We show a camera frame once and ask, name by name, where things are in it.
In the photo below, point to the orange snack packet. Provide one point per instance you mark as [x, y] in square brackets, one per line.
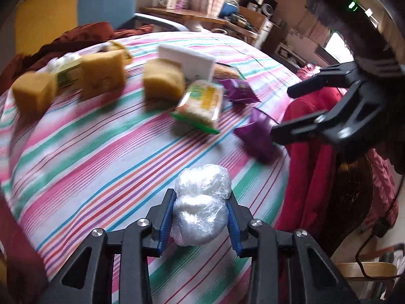
[226, 71]

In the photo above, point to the yellow plush toy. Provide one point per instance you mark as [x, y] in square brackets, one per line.
[121, 49]

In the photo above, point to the white foam block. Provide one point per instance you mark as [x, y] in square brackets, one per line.
[189, 60]

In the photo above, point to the blue container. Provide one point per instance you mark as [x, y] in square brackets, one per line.
[228, 9]

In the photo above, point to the yellow sponge block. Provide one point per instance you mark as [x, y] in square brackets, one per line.
[100, 76]
[164, 80]
[34, 93]

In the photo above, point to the purple snack packet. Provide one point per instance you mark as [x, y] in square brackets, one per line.
[239, 90]
[258, 136]

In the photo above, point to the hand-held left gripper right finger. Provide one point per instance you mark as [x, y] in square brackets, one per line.
[234, 229]

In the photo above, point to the green tea box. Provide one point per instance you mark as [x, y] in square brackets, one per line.
[68, 74]

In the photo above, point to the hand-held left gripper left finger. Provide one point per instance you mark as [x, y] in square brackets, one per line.
[166, 224]

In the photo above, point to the red jacket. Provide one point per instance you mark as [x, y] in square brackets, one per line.
[313, 171]

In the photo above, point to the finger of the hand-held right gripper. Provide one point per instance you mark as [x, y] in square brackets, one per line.
[297, 129]
[319, 80]

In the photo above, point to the green yellow snack packet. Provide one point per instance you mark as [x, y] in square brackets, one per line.
[201, 104]

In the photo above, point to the dark red blanket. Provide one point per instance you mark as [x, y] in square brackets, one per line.
[88, 33]

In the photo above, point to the pink box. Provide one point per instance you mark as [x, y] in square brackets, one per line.
[183, 2]

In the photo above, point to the wooden chair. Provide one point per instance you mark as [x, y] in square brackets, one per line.
[351, 196]

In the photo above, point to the cardboard box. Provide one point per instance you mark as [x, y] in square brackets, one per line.
[259, 25]

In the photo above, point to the wooden desk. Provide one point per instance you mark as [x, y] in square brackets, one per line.
[189, 14]

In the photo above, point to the grey yellow blue sofa chair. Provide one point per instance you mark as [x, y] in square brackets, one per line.
[47, 12]

